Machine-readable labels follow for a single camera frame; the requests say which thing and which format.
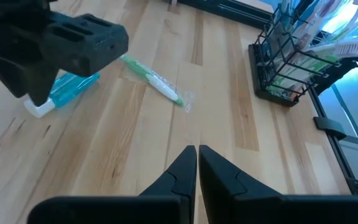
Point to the small teal mouthwash bottle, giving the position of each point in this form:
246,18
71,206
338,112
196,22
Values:
73,87

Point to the black frame clamp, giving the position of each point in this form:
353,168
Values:
329,127

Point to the orange toothbrush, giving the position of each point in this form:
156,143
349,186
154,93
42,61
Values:
350,47

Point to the blue toothbrush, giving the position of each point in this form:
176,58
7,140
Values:
294,21

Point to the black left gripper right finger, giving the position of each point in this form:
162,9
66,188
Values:
228,199

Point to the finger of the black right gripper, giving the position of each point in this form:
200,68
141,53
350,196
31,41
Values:
85,46
8,77

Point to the green toothbrush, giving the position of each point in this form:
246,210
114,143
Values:
312,67
160,85

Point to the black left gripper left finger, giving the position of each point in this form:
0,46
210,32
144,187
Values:
166,202

